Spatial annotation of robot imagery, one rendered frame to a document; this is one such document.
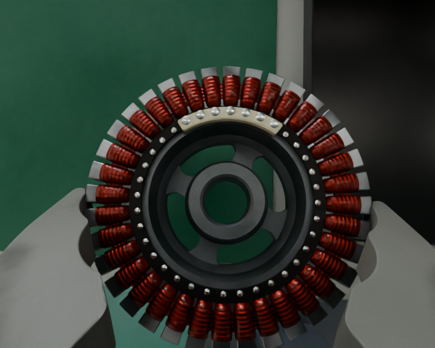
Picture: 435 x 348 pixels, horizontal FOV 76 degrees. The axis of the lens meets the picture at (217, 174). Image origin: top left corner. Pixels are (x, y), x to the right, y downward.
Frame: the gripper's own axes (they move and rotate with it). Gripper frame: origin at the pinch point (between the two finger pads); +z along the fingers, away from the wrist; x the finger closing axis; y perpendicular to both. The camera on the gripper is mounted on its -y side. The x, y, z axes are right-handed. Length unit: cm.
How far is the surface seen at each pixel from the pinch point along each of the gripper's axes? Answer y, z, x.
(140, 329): 79, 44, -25
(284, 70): -3.7, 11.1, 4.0
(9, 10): -7.1, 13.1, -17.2
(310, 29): -6.5, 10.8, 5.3
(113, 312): 75, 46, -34
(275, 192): 3.6, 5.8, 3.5
